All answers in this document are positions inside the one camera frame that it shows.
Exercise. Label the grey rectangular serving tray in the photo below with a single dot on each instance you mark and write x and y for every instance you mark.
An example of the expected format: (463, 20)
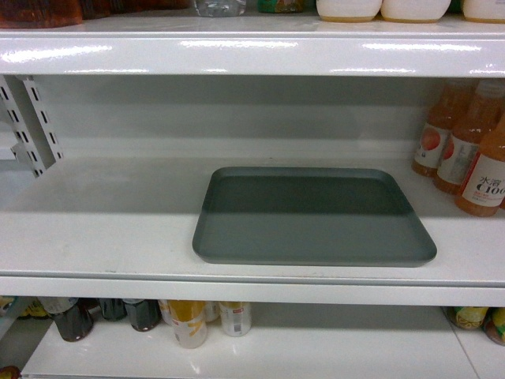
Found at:
(309, 216)

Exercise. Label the white label drink bottle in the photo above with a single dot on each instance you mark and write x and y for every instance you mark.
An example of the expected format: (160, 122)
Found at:
(236, 318)

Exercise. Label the yellow juice bottle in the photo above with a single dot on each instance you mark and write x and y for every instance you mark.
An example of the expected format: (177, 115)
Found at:
(189, 322)

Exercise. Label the white metal shelf unit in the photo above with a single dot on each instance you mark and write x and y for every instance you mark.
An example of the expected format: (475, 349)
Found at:
(118, 125)

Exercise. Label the orange juice bottle back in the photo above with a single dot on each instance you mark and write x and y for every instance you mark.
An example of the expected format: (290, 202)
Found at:
(452, 104)

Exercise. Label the orange juice bottle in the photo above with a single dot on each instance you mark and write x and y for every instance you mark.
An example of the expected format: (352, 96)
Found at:
(482, 191)
(481, 117)
(452, 104)

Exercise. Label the orange juice bottle middle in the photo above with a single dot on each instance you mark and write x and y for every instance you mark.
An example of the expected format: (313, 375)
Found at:
(481, 117)

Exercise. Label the dark soy sauce bottle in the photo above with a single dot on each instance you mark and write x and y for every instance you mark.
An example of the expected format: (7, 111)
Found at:
(72, 319)

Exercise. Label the orange juice bottle front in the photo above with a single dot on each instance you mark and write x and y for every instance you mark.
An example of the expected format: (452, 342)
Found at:
(482, 191)

